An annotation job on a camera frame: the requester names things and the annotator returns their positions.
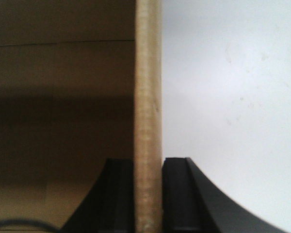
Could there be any brown cardboard box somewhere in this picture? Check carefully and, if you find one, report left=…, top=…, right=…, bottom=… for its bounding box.
left=0, top=0, right=162, bottom=233

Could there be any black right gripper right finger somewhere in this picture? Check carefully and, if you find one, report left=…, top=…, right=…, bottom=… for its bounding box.
left=162, top=157, right=282, bottom=233

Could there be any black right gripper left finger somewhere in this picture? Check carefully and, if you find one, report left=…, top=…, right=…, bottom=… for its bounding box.
left=62, top=159, right=134, bottom=233

